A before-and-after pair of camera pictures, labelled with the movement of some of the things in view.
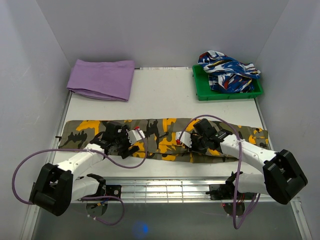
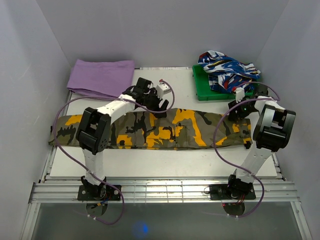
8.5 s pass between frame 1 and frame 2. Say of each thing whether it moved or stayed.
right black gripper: moved
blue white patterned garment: stayed
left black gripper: moved
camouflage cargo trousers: moved
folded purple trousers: stayed
